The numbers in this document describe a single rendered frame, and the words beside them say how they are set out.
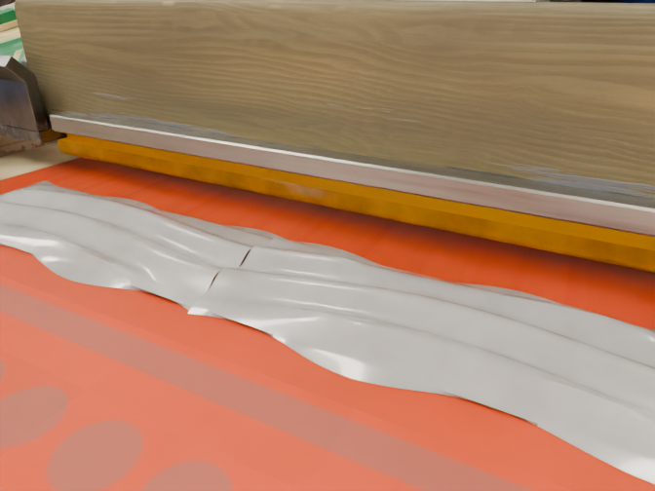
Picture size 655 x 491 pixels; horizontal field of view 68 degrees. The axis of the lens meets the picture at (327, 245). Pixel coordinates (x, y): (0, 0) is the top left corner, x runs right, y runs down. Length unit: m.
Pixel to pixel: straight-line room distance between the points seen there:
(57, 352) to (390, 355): 0.11
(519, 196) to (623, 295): 0.06
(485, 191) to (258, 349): 0.11
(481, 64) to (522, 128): 0.03
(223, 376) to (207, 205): 0.15
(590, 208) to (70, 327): 0.19
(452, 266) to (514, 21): 0.10
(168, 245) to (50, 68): 0.16
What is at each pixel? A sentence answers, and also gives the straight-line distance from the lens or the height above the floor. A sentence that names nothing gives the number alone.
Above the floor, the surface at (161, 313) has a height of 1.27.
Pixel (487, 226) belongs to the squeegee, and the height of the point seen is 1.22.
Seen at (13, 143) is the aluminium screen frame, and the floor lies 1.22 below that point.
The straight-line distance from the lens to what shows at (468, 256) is 0.23.
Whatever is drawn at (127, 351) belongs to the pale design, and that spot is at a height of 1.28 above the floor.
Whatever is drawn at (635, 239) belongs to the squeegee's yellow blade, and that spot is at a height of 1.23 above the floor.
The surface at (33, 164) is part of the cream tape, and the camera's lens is 0.40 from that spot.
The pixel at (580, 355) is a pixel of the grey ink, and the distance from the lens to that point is 0.18.
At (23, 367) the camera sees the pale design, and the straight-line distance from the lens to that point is 0.19.
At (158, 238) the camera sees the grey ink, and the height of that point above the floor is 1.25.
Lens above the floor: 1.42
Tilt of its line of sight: 54 degrees down
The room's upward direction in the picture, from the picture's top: 23 degrees counter-clockwise
